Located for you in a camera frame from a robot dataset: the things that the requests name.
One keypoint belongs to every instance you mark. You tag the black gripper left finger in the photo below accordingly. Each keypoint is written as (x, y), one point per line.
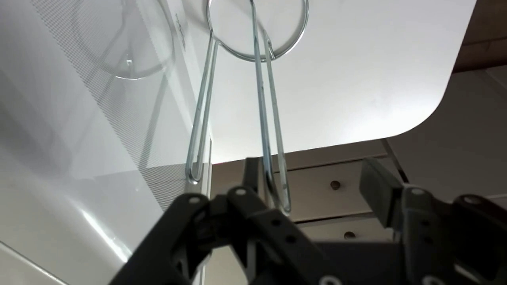
(169, 247)

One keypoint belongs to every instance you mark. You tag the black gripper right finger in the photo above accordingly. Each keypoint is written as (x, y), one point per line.
(454, 242)

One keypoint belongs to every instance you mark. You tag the beige drawer cabinet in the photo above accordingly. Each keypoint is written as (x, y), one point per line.
(318, 194)

